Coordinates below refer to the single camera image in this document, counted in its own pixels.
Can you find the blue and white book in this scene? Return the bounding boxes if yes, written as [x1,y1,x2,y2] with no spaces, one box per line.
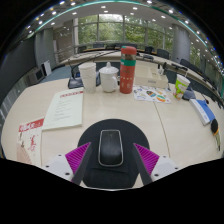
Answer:
[189,98,217,127]

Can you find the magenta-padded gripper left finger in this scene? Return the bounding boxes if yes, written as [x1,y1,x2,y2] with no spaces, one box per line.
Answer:
[44,142,93,186]

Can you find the glass window wall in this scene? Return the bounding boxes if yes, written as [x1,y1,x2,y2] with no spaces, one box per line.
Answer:
[74,14,174,51]

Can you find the black mouse pad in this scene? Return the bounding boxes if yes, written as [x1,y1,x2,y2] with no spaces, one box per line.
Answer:
[77,118,150,190]

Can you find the red bottle with green band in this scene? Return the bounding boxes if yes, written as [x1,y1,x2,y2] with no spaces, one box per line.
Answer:
[119,45,138,95]

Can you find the black office chairs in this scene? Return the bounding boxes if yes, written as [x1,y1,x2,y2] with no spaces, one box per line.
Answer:
[78,41,218,84]

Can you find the cream sheet with red heading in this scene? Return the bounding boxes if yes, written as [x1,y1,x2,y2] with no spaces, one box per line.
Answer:
[42,87,84,131]

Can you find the stacked white paper cups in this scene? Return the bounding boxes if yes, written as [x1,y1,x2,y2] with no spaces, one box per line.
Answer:
[78,62,98,94]

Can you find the handheld microphone with orange ring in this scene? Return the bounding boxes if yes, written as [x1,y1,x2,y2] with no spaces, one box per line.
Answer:
[210,118,222,153]

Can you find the long curved conference desk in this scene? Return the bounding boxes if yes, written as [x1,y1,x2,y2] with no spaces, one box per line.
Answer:
[58,49,223,98]

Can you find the red and white leaflet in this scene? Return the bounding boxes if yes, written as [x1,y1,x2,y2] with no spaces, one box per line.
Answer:
[16,116,45,168]

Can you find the white cardboard box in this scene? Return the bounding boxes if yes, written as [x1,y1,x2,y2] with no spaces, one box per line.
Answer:
[134,66,169,89]

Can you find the colourful sticker sheet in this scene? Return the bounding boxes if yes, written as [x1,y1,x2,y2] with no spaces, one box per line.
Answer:
[132,85,172,104]

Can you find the white lidded ceramic mug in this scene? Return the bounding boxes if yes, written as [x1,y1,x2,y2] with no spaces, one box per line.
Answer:
[98,61,120,93]

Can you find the white floor appliance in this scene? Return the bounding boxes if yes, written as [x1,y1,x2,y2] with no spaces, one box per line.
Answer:
[28,67,46,86]

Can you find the white leaning board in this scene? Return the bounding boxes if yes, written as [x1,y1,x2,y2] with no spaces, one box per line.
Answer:
[41,59,53,77]

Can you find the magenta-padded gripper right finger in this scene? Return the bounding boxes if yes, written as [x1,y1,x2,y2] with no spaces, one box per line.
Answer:
[132,143,183,186]

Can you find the ceiling lights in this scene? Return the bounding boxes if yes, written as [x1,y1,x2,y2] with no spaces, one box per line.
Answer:
[26,0,224,68]

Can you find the black computer mouse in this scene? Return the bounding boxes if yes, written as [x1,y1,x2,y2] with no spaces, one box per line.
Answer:
[97,129,125,168]

